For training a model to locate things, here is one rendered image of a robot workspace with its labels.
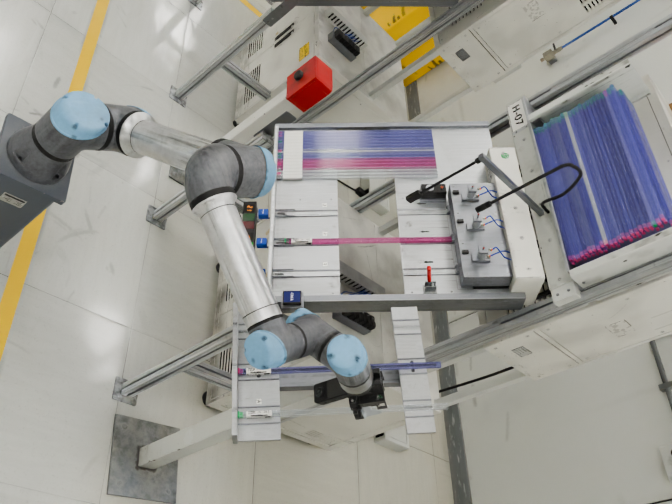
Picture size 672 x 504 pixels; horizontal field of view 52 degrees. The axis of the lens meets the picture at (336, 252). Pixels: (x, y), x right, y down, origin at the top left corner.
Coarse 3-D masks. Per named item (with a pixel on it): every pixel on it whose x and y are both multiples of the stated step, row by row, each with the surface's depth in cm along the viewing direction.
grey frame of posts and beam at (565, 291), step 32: (640, 32) 205; (608, 64) 210; (544, 96) 221; (384, 192) 256; (544, 192) 200; (544, 224) 194; (544, 256) 190; (576, 288) 180; (608, 288) 176; (512, 320) 191; (192, 352) 206; (448, 352) 203; (128, 384) 222
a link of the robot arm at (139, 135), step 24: (120, 120) 164; (144, 120) 165; (120, 144) 165; (144, 144) 162; (168, 144) 157; (192, 144) 154; (240, 144) 149; (240, 168) 142; (264, 168) 148; (240, 192) 145; (264, 192) 152
